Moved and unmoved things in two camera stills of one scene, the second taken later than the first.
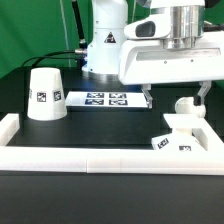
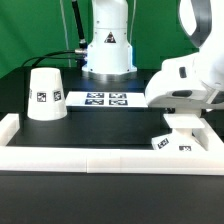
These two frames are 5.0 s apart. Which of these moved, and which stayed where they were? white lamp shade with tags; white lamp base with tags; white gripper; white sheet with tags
Moved: white gripper
Stayed: white sheet with tags; white lamp shade with tags; white lamp base with tags
